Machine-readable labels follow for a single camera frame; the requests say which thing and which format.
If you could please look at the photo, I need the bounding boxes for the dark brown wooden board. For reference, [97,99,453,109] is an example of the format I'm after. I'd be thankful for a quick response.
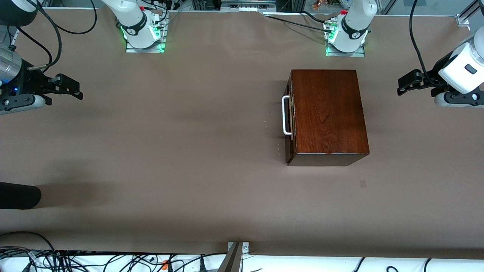
[282,72,296,164]

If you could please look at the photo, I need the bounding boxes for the dark brown wooden cabinet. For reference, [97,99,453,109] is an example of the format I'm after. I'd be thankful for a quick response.
[286,69,370,167]

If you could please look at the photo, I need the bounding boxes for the black cylindrical object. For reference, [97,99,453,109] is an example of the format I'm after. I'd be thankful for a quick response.
[0,182,42,210]

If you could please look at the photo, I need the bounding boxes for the grey box with white connectors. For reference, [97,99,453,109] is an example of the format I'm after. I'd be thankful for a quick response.
[221,0,277,12]

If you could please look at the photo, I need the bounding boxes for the aluminium frame profile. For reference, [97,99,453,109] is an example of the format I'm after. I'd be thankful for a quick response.
[456,0,484,27]
[7,26,24,44]

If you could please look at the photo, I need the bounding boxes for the aluminium arm base plate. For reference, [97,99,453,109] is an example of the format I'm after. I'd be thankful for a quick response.
[326,21,366,57]
[126,15,166,54]

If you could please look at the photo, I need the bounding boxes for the tangled black cables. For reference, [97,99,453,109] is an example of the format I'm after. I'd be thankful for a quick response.
[0,246,227,272]

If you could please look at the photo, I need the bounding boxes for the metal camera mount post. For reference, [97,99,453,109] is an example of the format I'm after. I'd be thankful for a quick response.
[219,241,250,272]

